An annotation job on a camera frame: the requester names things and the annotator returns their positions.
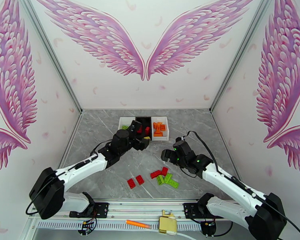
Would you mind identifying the white plastic container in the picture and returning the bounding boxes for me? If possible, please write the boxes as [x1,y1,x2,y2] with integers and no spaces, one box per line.
[117,116,136,137]
[150,116,170,142]

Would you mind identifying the black plastic container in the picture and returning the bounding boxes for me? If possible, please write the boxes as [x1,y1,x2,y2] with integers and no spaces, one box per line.
[134,116,152,142]

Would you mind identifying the black box with green light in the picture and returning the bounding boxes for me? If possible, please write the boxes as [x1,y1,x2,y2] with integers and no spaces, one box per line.
[200,220,218,238]

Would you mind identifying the white tube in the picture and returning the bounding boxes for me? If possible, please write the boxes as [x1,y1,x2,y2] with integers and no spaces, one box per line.
[150,231,190,240]

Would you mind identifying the orange marker pen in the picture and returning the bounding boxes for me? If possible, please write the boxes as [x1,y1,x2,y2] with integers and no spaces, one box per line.
[125,220,152,229]

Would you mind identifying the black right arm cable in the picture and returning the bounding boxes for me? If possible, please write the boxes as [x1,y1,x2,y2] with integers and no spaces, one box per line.
[182,130,300,240]

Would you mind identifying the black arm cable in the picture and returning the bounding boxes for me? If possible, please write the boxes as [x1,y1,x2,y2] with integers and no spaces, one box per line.
[25,139,114,216]
[182,130,300,240]

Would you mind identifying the aluminium frame bar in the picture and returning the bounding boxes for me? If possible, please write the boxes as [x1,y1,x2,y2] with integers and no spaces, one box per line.
[56,113,84,172]
[211,113,240,180]

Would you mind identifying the aluminium linear rail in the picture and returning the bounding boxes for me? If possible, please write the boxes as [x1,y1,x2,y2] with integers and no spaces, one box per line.
[27,198,264,224]

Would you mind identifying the black base cable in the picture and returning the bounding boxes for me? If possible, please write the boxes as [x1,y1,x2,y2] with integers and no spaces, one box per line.
[214,218,234,238]

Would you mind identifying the white slotted cable duct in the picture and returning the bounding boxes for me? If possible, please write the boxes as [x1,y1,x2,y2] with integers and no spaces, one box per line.
[36,220,203,232]

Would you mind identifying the small wired circuit board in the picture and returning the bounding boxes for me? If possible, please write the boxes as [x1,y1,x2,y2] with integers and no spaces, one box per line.
[77,212,100,236]

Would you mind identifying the aluminium frame post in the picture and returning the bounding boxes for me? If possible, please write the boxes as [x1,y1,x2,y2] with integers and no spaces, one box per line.
[209,0,278,114]
[17,0,84,114]

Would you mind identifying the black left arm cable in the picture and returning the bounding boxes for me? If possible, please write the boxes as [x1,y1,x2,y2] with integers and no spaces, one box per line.
[25,139,114,216]

